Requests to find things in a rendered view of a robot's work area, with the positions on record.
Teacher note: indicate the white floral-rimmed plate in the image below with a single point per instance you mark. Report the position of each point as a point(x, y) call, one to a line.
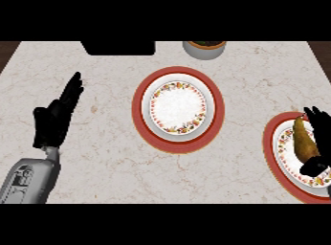
point(293, 159)
point(179, 107)

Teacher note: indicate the black rectangular appliance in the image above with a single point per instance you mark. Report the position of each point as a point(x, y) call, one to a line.
point(120, 48)

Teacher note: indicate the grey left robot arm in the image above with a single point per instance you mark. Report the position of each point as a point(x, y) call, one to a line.
point(32, 180)

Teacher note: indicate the grey pot with orange rim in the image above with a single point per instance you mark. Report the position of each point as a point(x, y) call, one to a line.
point(204, 50)

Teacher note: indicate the red round placemat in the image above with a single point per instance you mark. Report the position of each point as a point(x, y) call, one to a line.
point(147, 134)
point(272, 159)

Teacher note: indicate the brown-yellow pear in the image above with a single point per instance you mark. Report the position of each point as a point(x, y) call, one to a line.
point(305, 143)

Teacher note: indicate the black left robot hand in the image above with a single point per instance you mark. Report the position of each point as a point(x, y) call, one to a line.
point(55, 118)

